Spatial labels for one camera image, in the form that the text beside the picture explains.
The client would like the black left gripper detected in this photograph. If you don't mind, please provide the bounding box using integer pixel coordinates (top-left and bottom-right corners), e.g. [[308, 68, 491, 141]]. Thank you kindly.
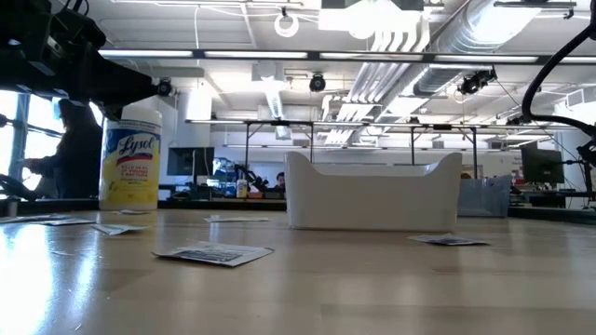
[[0, 46, 158, 121]]

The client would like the white plastic bin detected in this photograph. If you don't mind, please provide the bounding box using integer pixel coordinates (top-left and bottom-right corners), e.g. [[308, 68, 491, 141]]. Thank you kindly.
[[284, 151, 464, 233]]

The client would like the Lysol wipes canister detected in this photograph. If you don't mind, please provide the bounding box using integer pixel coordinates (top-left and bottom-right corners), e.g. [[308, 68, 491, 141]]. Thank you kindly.
[[98, 104, 164, 212]]

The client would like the dark computer monitor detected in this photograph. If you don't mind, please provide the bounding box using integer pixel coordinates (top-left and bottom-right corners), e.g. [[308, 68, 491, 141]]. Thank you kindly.
[[167, 146, 216, 178], [520, 145, 566, 186]]

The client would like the overhead light bar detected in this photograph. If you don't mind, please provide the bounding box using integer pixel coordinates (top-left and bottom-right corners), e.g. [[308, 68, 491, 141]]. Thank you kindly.
[[97, 48, 596, 65]]

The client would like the grey translucent plastic bin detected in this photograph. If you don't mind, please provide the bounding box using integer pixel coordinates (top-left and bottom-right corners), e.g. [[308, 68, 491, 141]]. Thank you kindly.
[[457, 174, 512, 219]]

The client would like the black background rig frame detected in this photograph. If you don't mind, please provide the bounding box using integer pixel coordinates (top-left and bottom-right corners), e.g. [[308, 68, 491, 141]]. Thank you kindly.
[[184, 118, 596, 181]]

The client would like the white cable ring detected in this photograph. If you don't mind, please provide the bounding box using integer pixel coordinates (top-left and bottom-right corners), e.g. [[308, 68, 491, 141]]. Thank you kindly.
[[273, 11, 301, 39]]

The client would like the silver ventilation duct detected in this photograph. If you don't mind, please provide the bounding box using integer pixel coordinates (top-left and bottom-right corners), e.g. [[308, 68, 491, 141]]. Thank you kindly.
[[412, 0, 544, 97]]

